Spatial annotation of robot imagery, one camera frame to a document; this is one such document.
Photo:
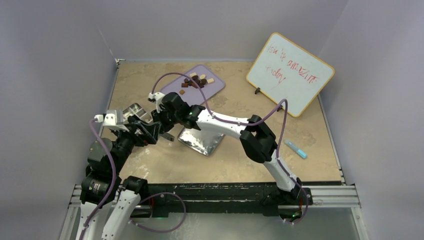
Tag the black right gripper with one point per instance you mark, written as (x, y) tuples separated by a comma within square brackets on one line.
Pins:
[(157, 116)]

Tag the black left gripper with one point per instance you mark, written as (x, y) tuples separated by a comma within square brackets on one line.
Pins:
[(149, 134)]

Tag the pink divided chocolate tin box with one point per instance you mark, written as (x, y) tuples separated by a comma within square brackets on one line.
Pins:
[(136, 110)]

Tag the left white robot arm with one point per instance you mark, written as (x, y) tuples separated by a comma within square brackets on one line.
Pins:
[(107, 201)]

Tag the silver square tin lid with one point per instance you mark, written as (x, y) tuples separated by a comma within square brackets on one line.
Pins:
[(202, 141)]

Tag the lavender plastic tray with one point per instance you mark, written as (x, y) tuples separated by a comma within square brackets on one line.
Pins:
[(192, 95)]

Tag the light blue marker pen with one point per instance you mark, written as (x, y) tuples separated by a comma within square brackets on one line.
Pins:
[(296, 149)]

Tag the yellow framed whiteboard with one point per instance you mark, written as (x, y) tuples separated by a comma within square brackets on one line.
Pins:
[(284, 70)]

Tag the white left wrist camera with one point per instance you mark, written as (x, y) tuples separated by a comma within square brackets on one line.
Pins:
[(112, 120)]

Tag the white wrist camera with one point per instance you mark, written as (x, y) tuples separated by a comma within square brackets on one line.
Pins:
[(112, 120), (156, 98)]

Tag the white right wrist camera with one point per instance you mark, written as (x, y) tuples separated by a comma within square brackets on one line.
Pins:
[(156, 98)]

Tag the aluminium frame rail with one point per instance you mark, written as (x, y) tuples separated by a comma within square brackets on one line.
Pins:
[(257, 193)]

